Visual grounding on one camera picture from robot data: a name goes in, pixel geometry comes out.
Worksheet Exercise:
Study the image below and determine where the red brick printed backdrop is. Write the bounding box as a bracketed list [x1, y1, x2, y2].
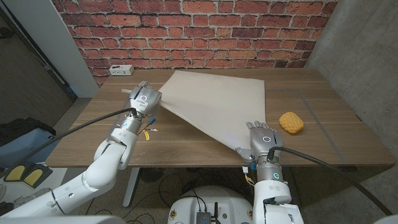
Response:
[51, 0, 340, 86]

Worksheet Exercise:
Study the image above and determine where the black round floor fan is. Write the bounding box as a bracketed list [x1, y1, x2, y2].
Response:
[139, 167, 165, 184]

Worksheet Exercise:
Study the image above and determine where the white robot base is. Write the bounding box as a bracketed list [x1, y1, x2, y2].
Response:
[167, 185, 254, 224]

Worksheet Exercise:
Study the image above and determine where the yellow textured sponge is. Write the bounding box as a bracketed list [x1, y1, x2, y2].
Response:
[279, 111, 305, 134]

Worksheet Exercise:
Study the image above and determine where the small grey electronics box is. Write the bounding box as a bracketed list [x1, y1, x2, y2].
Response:
[196, 211, 212, 224]

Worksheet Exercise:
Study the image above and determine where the black bag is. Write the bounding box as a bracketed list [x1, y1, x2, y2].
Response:
[0, 117, 57, 144]

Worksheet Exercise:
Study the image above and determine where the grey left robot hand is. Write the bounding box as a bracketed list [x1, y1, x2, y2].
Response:
[128, 80, 163, 119]

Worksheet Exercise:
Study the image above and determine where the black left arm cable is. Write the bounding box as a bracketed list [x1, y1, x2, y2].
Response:
[0, 107, 137, 175]

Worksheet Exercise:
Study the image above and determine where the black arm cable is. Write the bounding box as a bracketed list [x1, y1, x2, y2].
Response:
[267, 146, 392, 216]
[0, 107, 137, 175]

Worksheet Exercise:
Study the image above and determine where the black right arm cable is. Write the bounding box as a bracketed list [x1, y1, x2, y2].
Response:
[267, 146, 392, 216]

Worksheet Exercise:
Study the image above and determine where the white structural column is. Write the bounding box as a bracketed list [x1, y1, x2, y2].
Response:
[2, 0, 100, 99]

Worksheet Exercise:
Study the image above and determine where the yellow black foot pedal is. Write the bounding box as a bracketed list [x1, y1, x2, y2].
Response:
[2, 164, 26, 183]
[22, 162, 53, 189]

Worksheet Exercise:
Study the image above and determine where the white sneaker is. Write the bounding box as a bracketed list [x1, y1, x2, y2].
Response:
[12, 187, 53, 206]

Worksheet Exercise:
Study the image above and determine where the white power strip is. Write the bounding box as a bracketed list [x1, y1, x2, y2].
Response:
[108, 64, 135, 77]

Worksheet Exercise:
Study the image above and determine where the white table leg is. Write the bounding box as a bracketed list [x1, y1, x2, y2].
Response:
[123, 167, 141, 208]

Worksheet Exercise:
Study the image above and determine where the blue storage bin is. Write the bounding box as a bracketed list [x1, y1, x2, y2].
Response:
[0, 128, 60, 169]

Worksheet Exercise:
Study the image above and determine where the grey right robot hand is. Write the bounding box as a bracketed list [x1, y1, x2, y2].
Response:
[235, 120, 284, 164]

